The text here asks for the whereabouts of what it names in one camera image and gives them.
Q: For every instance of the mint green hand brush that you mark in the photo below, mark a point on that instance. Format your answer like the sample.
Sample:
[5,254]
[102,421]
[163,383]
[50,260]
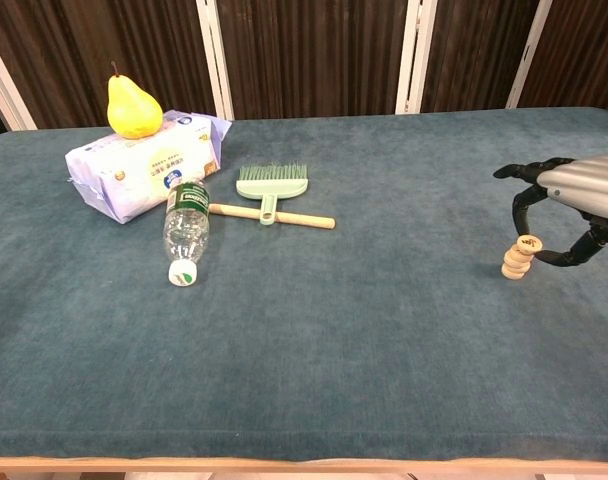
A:
[271,187]

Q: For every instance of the blue felt table cloth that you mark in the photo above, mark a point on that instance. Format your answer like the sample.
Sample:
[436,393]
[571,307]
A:
[304,340]

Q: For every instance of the white purple wet wipes pack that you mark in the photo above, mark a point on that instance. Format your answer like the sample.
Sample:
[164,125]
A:
[139,170]

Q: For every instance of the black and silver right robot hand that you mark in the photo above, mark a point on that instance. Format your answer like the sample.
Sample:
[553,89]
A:
[589,185]

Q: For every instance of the yellow pear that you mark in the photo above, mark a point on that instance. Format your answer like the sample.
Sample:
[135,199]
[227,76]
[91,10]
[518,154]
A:
[134,112]

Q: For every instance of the clear plastic bottle green label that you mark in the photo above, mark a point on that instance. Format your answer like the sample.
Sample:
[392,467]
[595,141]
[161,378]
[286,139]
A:
[186,230]

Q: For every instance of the dark brown partition panel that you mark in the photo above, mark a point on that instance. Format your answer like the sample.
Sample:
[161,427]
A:
[474,50]
[124,40]
[314,50]
[584,50]

